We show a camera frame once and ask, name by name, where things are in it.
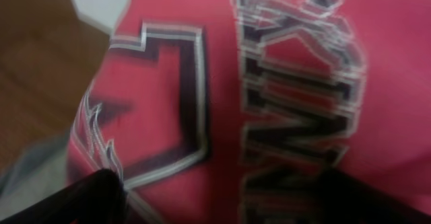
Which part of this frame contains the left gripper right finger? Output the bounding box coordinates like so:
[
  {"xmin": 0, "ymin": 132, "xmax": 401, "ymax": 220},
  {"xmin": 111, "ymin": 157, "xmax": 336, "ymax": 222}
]
[{"xmin": 314, "ymin": 169, "xmax": 430, "ymax": 224}]

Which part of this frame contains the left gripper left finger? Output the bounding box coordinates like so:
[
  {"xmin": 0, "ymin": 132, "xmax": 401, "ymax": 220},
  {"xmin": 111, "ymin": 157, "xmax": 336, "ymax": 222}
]
[{"xmin": 1, "ymin": 169, "xmax": 126, "ymax": 224}]

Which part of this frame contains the grey folded shirt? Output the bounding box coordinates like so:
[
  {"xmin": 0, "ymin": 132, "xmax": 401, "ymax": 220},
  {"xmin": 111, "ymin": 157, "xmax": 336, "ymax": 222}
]
[{"xmin": 1, "ymin": 131, "xmax": 69, "ymax": 219}]

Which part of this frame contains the red t-shirt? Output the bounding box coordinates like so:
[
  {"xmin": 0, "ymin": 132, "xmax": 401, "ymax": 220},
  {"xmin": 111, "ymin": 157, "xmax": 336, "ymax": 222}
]
[{"xmin": 67, "ymin": 0, "xmax": 430, "ymax": 223}]

